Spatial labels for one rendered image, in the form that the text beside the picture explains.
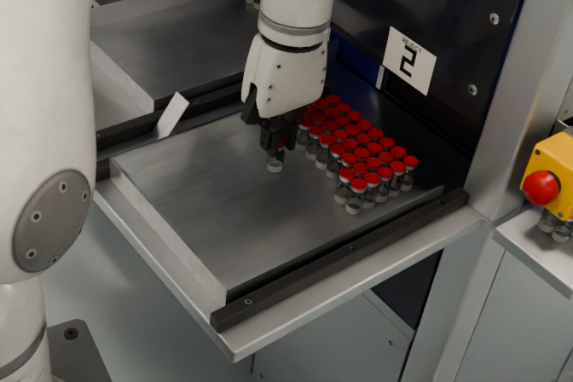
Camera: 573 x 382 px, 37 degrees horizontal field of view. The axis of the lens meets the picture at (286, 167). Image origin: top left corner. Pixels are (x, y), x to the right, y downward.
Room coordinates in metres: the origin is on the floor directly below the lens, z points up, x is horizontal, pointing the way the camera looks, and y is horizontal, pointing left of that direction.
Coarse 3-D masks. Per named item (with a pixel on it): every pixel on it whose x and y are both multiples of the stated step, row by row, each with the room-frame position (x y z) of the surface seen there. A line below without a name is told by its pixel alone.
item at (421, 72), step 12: (396, 36) 1.00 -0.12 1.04; (396, 48) 0.99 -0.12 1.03; (420, 48) 0.96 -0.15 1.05; (384, 60) 1.00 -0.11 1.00; (396, 60) 0.99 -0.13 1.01; (420, 60) 0.96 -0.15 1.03; (432, 60) 0.95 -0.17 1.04; (396, 72) 0.99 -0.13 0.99; (420, 72) 0.96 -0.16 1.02; (420, 84) 0.95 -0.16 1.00
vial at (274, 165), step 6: (282, 150) 0.88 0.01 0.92; (270, 156) 0.87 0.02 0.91; (276, 156) 0.87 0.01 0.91; (282, 156) 0.88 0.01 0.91; (270, 162) 0.87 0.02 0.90; (276, 162) 0.87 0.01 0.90; (282, 162) 0.88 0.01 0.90; (270, 168) 0.87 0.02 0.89; (276, 168) 0.87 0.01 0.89; (282, 168) 0.88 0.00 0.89
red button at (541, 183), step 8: (528, 176) 0.79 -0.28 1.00; (536, 176) 0.78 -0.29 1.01; (544, 176) 0.78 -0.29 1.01; (552, 176) 0.78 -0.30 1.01; (528, 184) 0.78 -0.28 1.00; (536, 184) 0.77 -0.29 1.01; (544, 184) 0.77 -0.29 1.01; (552, 184) 0.77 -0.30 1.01; (528, 192) 0.77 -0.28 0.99; (536, 192) 0.77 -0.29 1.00; (544, 192) 0.76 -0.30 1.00; (552, 192) 0.76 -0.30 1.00; (536, 200) 0.76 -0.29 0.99; (544, 200) 0.76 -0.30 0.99; (552, 200) 0.76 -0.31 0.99
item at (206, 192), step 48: (192, 144) 0.90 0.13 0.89; (240, 144) 0.92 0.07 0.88; (144, 192) 0.80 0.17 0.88; (192, 192) 0.81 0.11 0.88; (240, 192) 0.82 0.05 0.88; (288, 192) 0.84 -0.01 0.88; (432, 192) 0.84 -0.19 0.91; (192, 240) 0.72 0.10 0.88; (240, 240) 0.74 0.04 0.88; (288, 240) 0.75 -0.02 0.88; (336, 240) 0.73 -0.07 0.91; (240, 288) 0.64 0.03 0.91
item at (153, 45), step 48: (144, 0) 1.23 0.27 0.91; (192, 0) 1.30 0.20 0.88; (240, 0) 1.32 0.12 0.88; (96, 48) 1.07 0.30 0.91; (144, 48) 1.13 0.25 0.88; (192, 48) 1.15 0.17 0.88; (240, 48) 1.17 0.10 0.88; (336, 48) 1.18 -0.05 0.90; (144, 96) 0.97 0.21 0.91; (192, 96) 0.99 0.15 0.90
